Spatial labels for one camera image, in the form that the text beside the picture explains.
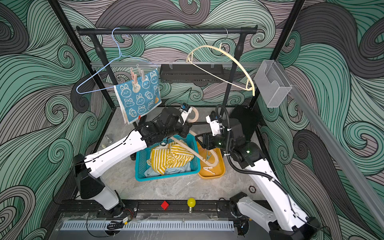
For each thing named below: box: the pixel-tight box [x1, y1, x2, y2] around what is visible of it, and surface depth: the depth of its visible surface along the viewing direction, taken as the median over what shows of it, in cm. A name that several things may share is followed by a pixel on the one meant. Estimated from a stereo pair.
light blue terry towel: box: [144, 162, 191, 178], surface depth 83 cm
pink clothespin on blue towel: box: [130, 69, 138, 85], surface depth 69 cm
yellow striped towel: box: [146, 142, 194, 175], surface depth 82 cm
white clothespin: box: [203, 166, 216, 175], surface depth 87 cm
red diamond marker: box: [160, 200, 170, 211], surface depth 74 cm
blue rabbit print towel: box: [114, 69, 162, 125], surface depth 76 cm
